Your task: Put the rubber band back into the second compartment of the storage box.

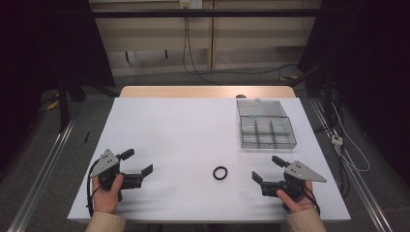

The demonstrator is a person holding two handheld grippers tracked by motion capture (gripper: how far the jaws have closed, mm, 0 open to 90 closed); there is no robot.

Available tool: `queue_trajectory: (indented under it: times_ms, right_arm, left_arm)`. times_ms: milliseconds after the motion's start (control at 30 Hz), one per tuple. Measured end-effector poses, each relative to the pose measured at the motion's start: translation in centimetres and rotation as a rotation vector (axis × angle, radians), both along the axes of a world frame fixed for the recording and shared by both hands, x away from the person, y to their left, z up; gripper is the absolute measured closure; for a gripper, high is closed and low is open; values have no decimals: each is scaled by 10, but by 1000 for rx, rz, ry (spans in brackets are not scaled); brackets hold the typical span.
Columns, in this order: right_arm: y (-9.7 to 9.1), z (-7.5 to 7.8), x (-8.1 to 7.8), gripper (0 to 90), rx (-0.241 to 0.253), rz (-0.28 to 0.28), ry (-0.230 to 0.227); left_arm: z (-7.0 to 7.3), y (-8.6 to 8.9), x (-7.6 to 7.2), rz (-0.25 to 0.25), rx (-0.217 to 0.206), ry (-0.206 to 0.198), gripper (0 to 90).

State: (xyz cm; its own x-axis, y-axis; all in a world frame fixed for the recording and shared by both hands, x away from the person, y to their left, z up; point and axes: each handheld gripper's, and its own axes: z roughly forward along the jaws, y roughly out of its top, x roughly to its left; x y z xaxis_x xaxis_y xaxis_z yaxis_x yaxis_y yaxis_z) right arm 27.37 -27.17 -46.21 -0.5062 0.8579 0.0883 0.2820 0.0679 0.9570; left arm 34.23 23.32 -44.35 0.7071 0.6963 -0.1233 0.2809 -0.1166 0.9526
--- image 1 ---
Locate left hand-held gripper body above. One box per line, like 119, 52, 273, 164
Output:
89, 148, 144, 203

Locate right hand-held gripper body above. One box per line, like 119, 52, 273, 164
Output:
260, 159, 328, 213

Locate person's right hand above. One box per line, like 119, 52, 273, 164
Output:
276, 180, 315, 215

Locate person's left hand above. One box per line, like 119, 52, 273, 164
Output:
91, 173, 125, 216

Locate clear plastic compartment box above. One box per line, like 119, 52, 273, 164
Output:
236, 98, 298, 150

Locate black metal stand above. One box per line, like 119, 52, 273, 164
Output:
57, 72, 72, 133

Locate black curtain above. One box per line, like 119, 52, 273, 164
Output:
0, 0, 116, 175
297, 0, 410, 177

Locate black horizontal metal bar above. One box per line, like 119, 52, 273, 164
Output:
91, 9, 324, 19

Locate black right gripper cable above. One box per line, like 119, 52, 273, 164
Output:
285, 179, 322, 217

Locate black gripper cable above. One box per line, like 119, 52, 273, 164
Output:
85, 159, 102, 218
285, 179, 322, 217

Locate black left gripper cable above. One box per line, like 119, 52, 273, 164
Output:
85, 159, 102, 218

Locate black rubber ring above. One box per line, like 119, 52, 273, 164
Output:
212, 165, 228, 181

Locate aluminium floor rail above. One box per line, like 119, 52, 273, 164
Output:
308, 96, 394, 232
7, 117, 77, 232

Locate white floor cable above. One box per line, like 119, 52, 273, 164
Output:
331, 101, 371, 173

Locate black floor cable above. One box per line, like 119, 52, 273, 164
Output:
192, 63, 300, 87

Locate black hanging wall cables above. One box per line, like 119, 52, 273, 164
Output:
182, 15, 223, 87

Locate white wall socket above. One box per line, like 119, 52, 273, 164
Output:
179, 0, 204, 10

